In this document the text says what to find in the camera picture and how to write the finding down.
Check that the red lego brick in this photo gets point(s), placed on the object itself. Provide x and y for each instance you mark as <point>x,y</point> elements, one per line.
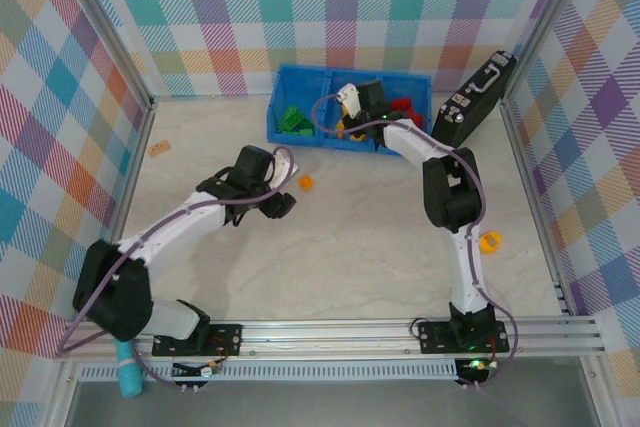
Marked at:
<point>400,106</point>
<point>417,122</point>

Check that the small yellow lego brick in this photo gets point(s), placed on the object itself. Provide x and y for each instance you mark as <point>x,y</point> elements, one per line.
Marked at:
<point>306,182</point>

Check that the light green lego brick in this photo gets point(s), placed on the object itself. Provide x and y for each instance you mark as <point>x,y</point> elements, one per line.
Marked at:
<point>292,116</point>

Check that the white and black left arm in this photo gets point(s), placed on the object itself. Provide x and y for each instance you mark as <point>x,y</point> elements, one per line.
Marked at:
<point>170,232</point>

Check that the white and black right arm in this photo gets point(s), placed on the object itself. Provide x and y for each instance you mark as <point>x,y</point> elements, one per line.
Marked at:
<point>465,272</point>

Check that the blue three-compartment plastic bin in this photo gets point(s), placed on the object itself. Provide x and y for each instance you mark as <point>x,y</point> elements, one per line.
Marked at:
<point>300,92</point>

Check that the black hard briefcase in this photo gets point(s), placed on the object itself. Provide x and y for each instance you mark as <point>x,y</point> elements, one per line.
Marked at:
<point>465,117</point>

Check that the flat orange lego plate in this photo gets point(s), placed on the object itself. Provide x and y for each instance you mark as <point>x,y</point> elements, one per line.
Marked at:
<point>159,148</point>

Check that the small power connector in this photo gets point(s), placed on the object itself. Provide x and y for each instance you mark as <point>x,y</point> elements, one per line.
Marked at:
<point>477,365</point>
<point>210,369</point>

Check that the teal cylindrical tool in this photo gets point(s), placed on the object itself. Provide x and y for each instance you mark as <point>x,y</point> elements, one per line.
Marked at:
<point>129,372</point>

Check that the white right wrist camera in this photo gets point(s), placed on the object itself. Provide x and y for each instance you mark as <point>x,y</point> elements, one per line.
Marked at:
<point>350,99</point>

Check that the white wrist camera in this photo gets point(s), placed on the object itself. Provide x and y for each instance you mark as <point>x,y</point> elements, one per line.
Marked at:
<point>284,167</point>
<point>350,99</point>

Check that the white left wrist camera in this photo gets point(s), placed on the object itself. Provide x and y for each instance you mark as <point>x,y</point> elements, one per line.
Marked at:
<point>284,167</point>

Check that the aluminium side rail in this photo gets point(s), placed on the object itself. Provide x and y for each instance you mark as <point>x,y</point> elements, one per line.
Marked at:
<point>532,197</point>
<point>126,197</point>

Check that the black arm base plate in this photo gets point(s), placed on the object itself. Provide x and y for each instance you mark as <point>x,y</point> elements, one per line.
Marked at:
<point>435,337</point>
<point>230,339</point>

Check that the aluminium frame post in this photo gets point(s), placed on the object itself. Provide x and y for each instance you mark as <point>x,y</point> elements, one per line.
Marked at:
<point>548,22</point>
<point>106,22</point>

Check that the aluminium mounting rail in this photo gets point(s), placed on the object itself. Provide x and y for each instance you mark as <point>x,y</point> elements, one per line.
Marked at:
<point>325,342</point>

